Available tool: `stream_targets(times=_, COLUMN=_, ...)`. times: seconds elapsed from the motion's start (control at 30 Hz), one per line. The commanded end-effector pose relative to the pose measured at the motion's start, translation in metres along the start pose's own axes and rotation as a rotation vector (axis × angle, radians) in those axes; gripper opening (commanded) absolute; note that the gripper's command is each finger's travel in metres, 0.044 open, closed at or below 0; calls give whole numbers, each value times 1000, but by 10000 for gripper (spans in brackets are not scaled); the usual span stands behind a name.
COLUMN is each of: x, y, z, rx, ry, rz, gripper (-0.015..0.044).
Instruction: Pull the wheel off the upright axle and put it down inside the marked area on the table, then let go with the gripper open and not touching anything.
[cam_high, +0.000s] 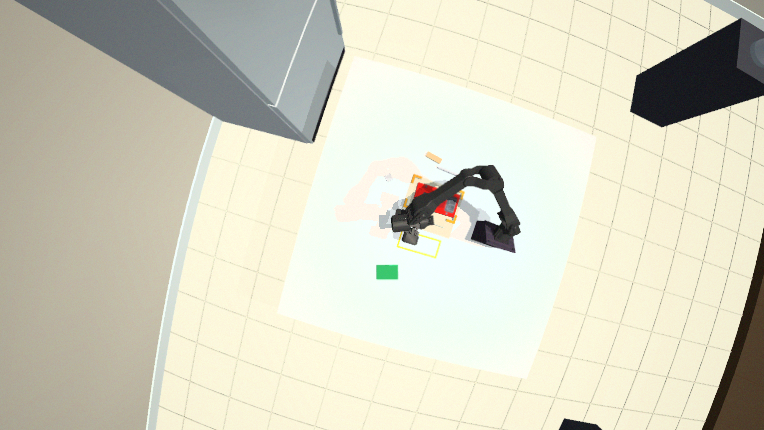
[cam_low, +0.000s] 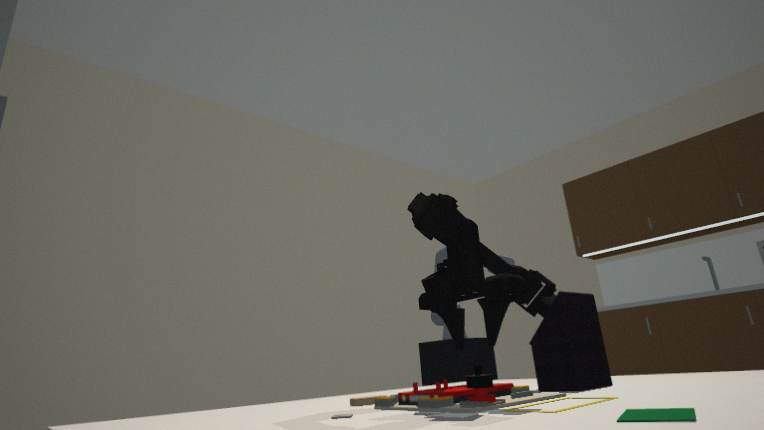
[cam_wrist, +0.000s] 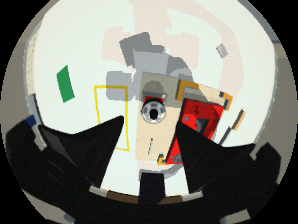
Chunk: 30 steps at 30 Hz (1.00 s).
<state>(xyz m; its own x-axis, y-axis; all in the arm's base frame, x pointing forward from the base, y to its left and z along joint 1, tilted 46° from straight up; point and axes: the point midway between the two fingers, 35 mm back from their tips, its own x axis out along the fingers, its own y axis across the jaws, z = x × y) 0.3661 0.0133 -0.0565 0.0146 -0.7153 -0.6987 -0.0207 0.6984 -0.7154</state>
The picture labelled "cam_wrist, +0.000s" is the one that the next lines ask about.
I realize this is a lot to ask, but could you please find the green flat rectangular pad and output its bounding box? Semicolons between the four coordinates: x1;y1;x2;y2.
56;64;74;103

